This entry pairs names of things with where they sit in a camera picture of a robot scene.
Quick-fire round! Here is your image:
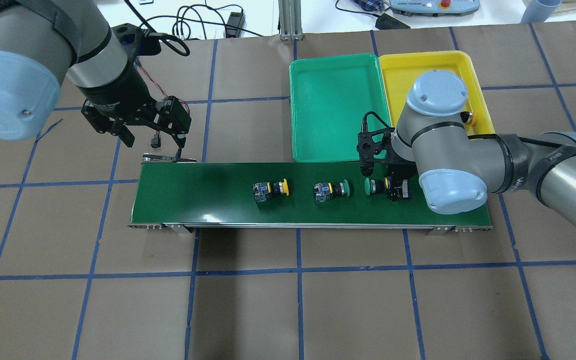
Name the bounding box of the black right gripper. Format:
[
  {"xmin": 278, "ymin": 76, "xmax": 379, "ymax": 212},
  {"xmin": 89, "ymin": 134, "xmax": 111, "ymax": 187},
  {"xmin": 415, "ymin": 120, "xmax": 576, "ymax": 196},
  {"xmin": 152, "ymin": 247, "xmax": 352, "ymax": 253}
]
[{"xmin": 356, "ymin": 127, "xmax": 418, "ymax": 202}]

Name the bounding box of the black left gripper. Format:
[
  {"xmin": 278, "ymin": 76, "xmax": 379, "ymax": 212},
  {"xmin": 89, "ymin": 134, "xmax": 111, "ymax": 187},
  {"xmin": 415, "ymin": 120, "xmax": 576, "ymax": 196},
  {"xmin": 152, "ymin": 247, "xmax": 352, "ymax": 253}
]
[{"xmin": 75, "ymin": 64, "xmax": 192, "ymax": 161}]

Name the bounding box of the green push button switch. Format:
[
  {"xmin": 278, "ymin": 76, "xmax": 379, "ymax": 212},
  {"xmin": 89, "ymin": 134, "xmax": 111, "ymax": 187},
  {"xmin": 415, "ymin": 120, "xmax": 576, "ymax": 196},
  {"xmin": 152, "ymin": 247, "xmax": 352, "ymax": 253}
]
[{"xmin": 363, "ymin": 177, "xmax": 393, "ymax": 196}]

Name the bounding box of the yellow push button switch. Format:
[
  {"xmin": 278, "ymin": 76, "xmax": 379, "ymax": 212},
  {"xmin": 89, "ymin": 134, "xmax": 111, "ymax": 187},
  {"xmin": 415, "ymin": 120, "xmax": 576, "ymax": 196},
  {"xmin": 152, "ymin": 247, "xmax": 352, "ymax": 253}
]
[{"xmin": 252, "ymin": 178, "xmax": 290, "ymax": 203}]

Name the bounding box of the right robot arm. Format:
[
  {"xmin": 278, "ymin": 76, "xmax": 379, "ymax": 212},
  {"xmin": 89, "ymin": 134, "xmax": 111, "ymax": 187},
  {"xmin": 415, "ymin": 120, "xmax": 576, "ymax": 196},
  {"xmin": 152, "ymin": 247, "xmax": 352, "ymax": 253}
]
[{"xmin": 356, "ymin": 70, "xmax": 576, "ymax": 226}]

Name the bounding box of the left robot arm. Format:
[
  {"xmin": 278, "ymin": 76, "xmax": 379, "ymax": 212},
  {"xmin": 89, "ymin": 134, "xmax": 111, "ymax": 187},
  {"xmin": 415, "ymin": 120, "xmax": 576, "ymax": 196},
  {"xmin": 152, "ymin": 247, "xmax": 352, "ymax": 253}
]
[{"xmin": 0, "ymin": 0, "xmax": 191, "ymax": 162}]

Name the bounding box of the green conveyor belt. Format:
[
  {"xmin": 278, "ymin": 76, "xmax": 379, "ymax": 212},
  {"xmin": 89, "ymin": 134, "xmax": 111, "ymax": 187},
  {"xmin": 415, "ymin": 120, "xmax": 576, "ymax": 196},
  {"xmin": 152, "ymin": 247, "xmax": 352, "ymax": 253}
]
[{"xmin": 128, "ymin": 161, "xmax": 493, "ymax": 232}]

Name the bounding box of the green plastic tray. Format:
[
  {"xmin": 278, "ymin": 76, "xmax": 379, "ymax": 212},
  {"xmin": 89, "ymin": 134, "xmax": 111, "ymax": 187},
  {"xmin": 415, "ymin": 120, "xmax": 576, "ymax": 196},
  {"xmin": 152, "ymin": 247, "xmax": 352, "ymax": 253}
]
[{"xmin": 289, "ymin": 53, "xmax": 389, "ymax": 163}]

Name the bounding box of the yellow plastic tray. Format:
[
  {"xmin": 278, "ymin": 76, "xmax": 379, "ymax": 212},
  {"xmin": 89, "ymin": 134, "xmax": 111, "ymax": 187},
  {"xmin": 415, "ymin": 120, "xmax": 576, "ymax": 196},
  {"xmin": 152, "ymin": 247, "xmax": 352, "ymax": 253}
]
[{"xmin": 378, "ymin": 50, "xmax": 496, "ymax": 135}]

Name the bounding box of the black power adapter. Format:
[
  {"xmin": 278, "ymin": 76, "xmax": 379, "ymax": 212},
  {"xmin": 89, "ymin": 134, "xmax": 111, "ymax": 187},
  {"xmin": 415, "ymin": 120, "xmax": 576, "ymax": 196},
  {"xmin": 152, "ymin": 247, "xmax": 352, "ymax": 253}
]
[{"xmin": 224, "ymin": 11, "xmax": 245, "ymax": 39}]

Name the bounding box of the teach pendant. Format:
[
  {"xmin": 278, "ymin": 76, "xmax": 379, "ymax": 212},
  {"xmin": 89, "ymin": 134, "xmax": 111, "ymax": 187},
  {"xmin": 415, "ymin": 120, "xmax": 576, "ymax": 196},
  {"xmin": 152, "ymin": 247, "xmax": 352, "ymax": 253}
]
[{"xmin": 388, "ymin": 0, "xmax": 481, "ymax": 18}]

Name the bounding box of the black inline cable switch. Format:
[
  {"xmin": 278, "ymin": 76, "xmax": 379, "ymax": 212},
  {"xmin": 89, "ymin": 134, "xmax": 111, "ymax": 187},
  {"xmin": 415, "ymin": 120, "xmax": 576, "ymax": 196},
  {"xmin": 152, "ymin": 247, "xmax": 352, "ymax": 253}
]
[{"xmin": 150, "ymin": 132, "xmax": 162, "ymax": 150}]

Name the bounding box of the red black power cable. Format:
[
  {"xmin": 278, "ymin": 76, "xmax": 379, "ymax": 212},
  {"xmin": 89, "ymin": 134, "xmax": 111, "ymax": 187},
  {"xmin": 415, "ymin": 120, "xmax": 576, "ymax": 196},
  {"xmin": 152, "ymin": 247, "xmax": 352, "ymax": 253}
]
[{"xmin": 138, "ymin": 62, "xmax": 191, "ymax": 162}]

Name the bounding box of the aluminium frame post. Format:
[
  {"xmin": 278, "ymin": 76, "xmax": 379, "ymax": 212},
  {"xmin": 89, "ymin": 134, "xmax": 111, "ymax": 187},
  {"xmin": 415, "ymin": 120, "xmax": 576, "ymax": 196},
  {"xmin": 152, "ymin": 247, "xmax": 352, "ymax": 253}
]
[{"xmin": 278, "ymin": 0, "xmax": 304, "ymax": 42}]

